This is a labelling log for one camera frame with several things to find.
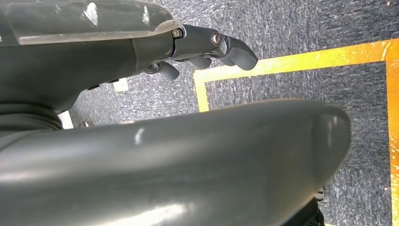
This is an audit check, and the yellow floor tape square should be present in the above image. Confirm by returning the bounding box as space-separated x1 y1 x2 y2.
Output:
193 37 399 226

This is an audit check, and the white desk foot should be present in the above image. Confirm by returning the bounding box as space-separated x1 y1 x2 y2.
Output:
57 111 74 130
113 78 129 93

